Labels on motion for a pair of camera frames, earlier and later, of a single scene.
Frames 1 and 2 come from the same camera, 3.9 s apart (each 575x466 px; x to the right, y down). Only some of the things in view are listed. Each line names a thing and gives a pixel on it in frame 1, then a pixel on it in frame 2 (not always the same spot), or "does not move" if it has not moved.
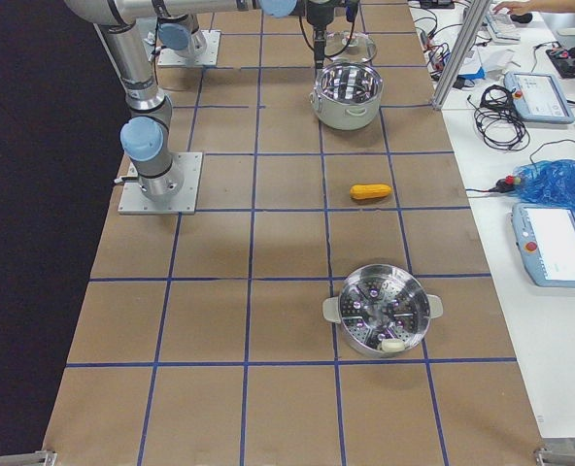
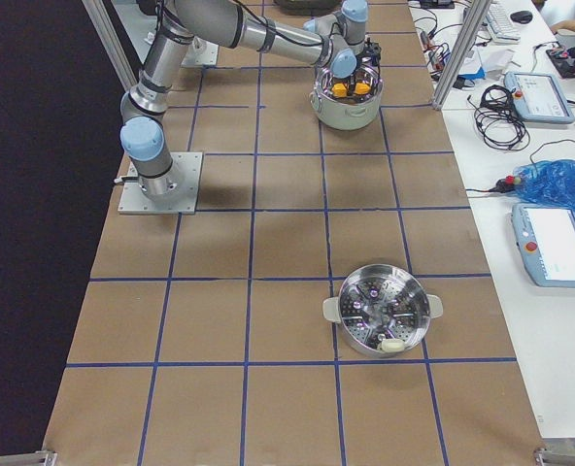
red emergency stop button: [506, 184] does not move
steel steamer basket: [384, 310] does not move
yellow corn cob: [369, 190] -> [339, 89]
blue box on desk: [480, 75] does not move
